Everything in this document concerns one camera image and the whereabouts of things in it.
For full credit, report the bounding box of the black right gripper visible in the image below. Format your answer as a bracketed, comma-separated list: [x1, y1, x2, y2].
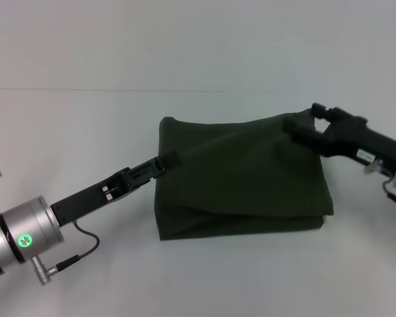
[281, 102, 396, 166]

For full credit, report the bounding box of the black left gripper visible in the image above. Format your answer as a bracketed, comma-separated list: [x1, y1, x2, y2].
[49, 149, 182, 227]

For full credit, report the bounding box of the dark green shirt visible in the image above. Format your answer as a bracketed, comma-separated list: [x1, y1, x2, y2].
[153, 112, 335, 244]

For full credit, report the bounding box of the cable with silver connector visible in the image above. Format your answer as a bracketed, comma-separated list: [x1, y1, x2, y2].
[362, 158, 396, 211]

